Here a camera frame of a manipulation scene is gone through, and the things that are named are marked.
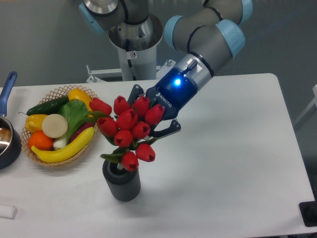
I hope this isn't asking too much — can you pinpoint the orange fruit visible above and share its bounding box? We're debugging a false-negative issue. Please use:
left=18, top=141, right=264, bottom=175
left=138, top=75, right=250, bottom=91
left=28, top=131, right=53, bottom=151

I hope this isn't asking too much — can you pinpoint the beige round disc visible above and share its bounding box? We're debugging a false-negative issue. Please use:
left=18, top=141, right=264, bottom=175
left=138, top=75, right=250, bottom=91
left=42, top=114, right=68, bottom=138

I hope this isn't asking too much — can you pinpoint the green bok choy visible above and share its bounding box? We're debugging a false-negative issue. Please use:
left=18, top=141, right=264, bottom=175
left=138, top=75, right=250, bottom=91
left=53, top=99, right=88, bottom=150

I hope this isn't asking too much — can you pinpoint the dark grey ribbed vase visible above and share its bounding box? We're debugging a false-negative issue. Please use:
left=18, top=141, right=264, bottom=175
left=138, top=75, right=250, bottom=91
left=102, top=160, right=141, bottom=202

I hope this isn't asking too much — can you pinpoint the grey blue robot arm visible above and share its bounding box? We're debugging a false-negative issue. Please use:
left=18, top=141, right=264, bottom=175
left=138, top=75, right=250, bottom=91
left=79, top=0, right=253, bottom=139

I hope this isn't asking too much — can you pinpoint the white furniture piece right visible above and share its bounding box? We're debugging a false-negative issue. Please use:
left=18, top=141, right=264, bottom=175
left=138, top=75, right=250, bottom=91
left=294, top=85, right=317, bottom=129

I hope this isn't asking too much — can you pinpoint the woven wicker basket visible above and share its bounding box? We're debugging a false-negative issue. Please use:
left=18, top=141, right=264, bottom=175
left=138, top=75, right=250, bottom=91
left=21, top=85, right=98, bottom=166

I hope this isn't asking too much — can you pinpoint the dark green cucumber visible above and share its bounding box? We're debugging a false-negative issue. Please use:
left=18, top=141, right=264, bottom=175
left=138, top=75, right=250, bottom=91
left=19, top=96, right=69, bottom=116

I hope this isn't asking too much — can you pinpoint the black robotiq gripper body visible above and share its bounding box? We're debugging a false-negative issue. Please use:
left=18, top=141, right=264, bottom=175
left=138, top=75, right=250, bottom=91
left=146, top=67, right=198, bottom=120

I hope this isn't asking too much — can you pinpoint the black device at table edge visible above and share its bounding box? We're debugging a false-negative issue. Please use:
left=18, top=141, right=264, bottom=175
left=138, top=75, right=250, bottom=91
left=299, top=201, right=317, bottom=227

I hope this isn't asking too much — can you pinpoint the white cylinder roll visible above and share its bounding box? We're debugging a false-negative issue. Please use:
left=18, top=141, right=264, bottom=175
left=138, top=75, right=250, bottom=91
left=0, top=204, right=17, bottom=220

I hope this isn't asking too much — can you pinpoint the long yellow banana squash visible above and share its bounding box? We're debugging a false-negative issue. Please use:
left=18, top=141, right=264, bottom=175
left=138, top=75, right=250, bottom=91
left=31, top=127, right=95, bottom=164

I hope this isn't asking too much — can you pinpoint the yellow bell pepper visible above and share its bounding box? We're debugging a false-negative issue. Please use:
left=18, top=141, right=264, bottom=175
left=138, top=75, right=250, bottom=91
left=25, top=114, right=48, bottom=133

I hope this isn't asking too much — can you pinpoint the red tulip bouquet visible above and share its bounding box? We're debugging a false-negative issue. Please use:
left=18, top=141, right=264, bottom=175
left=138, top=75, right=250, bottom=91
left=89, top=96, right=165, bottom=171

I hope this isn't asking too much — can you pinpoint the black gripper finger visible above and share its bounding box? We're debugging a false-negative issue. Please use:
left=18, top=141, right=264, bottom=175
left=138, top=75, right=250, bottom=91
left=127, top=84, right=145, bottom=104
left=146, top=119, right=181, bottom=140

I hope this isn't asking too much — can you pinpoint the purple eggplant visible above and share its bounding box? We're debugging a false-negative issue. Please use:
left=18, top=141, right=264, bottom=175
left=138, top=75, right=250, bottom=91
left=69, top=122, right=95, bottom=143

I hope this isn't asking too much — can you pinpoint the blue handled dark saucepan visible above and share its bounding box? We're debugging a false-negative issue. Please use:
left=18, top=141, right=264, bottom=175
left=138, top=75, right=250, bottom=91
left=0, top=71, right=21, bottom=170

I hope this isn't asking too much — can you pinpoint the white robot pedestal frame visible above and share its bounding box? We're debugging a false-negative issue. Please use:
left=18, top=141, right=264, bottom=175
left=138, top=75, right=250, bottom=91
left=86, top=44, right=176, bottom=83

